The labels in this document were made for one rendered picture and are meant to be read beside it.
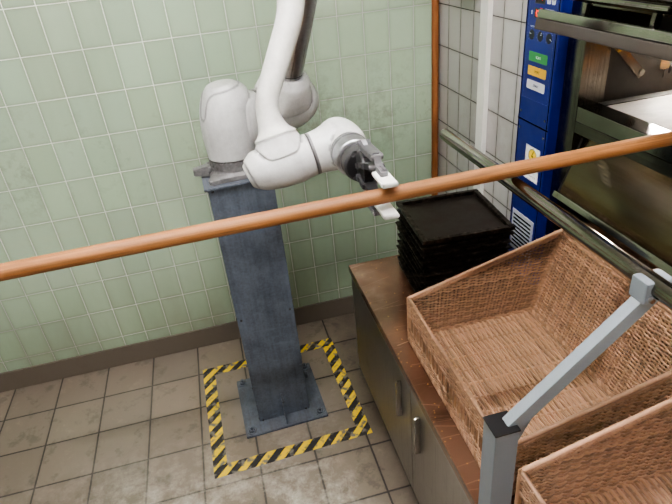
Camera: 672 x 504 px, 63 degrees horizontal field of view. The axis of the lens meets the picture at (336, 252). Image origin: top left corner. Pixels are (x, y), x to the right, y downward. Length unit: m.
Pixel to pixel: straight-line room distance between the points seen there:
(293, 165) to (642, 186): 0.81
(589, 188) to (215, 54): 1.35
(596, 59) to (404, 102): 0.97
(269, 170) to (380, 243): 1.36
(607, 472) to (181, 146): 1.75
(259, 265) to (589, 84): 1.09
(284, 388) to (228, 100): 1.09
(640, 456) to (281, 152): 0.98
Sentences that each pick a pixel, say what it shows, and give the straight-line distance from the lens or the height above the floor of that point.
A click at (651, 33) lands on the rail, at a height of 1.42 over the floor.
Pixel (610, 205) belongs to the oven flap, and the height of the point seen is 0.98.
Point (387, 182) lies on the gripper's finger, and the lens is 1.02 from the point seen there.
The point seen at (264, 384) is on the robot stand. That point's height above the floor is 0.19.
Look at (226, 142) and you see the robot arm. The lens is 1.67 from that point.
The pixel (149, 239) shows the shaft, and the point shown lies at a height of 1.20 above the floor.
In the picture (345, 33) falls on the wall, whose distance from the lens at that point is 2.23.
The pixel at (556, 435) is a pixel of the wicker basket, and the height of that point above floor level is 0.73.
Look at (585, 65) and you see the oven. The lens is 1.58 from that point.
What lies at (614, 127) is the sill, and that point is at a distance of 1.50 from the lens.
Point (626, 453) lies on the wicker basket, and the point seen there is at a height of 0.69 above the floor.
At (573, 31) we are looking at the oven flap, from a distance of 1.35.
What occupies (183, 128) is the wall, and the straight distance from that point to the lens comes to 2.22.
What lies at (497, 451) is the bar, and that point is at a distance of 0.94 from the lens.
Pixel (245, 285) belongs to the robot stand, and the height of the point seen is 0.64.
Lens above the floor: 1.64
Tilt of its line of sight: 30 degrees down
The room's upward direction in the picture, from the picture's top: 6 degrees counter-clockwise
